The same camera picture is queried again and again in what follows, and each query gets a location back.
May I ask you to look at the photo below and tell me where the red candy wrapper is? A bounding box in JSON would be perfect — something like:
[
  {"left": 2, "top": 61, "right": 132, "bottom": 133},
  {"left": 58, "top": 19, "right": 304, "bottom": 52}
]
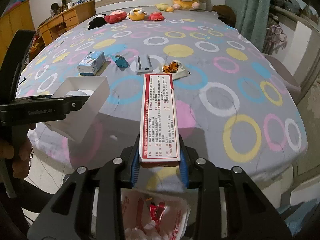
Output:
[{"left": 149, "top": 202, "right": 165, "bottom": 223}]

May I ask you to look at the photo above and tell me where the wooden desk with drawers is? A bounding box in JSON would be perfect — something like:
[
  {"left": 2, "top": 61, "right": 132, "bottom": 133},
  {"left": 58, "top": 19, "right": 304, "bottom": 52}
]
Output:
[{"left": 37, "top": 1, "right": 96, "bottom": 46}]

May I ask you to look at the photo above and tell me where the black white plush toy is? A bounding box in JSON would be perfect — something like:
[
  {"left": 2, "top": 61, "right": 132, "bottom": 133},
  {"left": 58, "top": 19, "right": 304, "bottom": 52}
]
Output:
[{"left": 88, "top": 14, "right": 107, "bottom": 30}]

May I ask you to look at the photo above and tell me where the small yellow duck plush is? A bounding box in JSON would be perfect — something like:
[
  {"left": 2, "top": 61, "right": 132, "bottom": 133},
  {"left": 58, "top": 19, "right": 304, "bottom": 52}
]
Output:
[{"left": 156, "top": 3, "right": 174, "bottom": 12}]

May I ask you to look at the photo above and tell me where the brown plush on chair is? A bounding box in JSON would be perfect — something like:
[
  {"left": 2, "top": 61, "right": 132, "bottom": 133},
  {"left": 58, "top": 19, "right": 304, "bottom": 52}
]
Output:
[{"left": 212, "top": 5, "right": 236, "bottom": 28}]

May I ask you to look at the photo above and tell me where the teal green curtain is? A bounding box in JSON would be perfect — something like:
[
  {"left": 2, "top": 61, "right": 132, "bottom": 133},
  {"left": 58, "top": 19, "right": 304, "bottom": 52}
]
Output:
[{"left": 226, "top": 0, "right": 271, "bottom": 51}]

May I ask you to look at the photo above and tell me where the blue cartoon milk box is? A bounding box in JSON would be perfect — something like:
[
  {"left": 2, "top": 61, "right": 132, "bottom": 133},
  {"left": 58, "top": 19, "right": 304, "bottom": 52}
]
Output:
[{"left": 77, "top": 51, "right": 106, "bottom": 76}]

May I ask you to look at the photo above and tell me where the red crab plush toy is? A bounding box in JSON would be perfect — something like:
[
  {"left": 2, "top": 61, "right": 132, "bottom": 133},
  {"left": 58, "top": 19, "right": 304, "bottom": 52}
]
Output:
[{"left": 104, "top": 10, "right": 127, "bottom": 24}]

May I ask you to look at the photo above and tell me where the silver grey snack packet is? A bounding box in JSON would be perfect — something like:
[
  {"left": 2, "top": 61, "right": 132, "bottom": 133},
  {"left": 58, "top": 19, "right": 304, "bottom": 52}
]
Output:
[{"left": 135, "top": 55, "right": 153, "bottom": 74}]

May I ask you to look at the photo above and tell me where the blue cardboard box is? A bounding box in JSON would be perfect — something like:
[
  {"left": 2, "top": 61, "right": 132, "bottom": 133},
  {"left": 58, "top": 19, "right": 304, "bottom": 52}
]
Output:
[{"left": 277, "top": 199, "right": 319, "bottom": 236}]

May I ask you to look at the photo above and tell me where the orange white snack wrapper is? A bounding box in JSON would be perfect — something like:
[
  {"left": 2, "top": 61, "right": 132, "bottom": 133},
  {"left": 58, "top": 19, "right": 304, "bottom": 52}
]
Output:
[{"left": 161, "top": 60, "right": 190, "bottom": 80}]

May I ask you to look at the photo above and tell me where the white cardboard box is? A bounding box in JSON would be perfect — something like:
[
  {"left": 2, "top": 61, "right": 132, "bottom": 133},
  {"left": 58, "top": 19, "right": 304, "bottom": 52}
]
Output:
[{"left": 44, "top": 76, "right": 110, "bottom": 142}]

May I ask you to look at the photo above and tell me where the small red plush toy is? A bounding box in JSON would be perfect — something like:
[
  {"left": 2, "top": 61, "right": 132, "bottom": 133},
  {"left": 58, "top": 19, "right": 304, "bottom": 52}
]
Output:
[{"left": 148, "top": 11, "right": 165, "bottom": 21}]

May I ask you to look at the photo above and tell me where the yellow bee plush toy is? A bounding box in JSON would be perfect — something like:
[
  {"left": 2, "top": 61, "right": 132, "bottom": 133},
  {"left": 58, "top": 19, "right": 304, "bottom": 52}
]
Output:
[{"left": 126, "top": 8, "right": 148, "bottom": 21}]

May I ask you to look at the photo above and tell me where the bed with circle-pattern sheet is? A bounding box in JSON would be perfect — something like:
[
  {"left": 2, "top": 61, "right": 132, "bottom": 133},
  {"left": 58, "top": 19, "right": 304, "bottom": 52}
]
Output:
[{"left": 17, "top": 11, "right": 308, "bottom": 192}]

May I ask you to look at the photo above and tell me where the wooden wardrobe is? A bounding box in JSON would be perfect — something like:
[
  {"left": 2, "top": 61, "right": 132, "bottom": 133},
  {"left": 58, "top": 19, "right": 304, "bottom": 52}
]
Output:
[{"left": 0, "top": 0, "right": 35, "bottom": 63}]

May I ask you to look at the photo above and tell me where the person's left hand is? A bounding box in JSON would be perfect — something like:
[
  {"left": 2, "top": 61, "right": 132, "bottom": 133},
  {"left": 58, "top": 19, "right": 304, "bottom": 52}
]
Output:
[{"left": 1, "top": 126, "right": 33, "bottom": 179}]

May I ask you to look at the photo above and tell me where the blue snack wrapper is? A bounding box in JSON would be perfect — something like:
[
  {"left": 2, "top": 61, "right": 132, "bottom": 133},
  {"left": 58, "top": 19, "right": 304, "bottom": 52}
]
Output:
[{"left": 111, "top": 55, "right": 130, "bottom": 68}]

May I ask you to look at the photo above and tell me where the red white medicine box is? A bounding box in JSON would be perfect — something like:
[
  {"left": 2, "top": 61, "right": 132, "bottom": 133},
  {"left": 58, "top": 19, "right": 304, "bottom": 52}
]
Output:
[{"left": 139, "top": 74, "right": 181, "bottom": 167}]

